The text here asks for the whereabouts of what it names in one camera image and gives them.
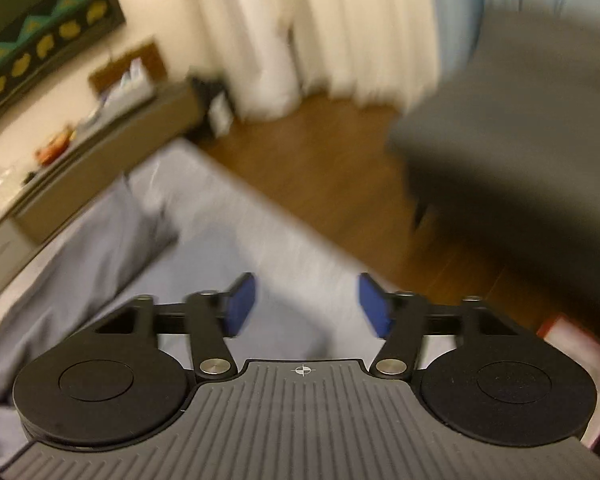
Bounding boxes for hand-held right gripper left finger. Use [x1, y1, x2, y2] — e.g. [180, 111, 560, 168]
[96, 272, 257, 380]

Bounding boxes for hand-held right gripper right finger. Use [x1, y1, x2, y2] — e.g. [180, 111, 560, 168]
[359, 274, 518, 380]

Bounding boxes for grey pants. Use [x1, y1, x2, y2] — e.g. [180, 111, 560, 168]
[0, 185, 181, 411]

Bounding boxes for bed with light grey sheet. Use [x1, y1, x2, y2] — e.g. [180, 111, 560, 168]
[0, 137, 546, 461]

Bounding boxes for small white bin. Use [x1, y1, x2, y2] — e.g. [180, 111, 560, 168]
[209, 96, 236, 137]

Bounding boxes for long low grey cabinet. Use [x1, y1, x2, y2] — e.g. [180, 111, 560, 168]
[0, 82, 206, 273]

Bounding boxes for red and white box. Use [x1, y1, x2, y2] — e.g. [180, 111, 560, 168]
[535, 312, 600, 453]

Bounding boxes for grey armchair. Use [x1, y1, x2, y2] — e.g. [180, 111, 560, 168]
[387, 7, 600, 273]

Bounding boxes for orange snack pack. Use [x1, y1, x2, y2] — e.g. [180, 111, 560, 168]
[34, 127, 79, 167]

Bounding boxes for brown box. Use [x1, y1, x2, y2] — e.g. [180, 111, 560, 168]
[89, 40, 166, 107]

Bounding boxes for white curtain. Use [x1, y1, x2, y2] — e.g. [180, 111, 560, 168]
[180, 0, 441, 122]

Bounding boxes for framed wall picture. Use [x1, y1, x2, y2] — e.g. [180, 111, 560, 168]
[0, 0, 127, 132]

